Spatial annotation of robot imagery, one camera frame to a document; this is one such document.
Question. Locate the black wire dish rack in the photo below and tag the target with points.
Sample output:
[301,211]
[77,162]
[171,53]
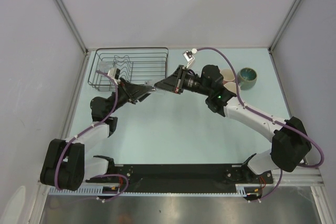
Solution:
[136,64]

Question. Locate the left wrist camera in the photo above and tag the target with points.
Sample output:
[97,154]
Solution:
[114,73]

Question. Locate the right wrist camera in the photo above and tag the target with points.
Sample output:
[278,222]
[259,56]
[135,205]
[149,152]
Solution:
[189,55]

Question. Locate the clear faceted glass cup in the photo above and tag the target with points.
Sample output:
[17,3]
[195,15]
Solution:
[154,90]

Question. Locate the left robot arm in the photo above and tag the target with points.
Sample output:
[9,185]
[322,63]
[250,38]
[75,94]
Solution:
[67,163]

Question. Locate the pink ceramic mug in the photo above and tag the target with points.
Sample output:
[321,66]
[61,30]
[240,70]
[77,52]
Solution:
[228,75]

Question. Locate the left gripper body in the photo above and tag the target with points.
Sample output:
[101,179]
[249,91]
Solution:
[126,92]

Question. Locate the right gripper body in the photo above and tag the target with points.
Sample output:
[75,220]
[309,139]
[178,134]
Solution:
[186,70]

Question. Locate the green speckled ceramic mug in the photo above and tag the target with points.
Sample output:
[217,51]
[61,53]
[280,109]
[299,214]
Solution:
[247,78]

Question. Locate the aluminium frame rail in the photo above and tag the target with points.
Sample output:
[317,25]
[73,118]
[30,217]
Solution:
[296,175]

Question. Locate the black ceramic mug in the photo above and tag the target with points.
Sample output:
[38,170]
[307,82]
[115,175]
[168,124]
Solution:
[232,87]

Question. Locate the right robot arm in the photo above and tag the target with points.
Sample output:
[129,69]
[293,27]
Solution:
[289,143]

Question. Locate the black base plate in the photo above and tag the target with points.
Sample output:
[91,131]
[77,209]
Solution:
[185,178]

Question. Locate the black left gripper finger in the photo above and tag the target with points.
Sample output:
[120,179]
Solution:
[132,89]
[141,96]

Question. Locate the white slotted cable duct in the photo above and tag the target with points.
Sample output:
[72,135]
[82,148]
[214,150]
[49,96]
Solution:
[92,190]

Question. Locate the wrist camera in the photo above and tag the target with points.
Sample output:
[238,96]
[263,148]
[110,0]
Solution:
[189,55]
[114,73]

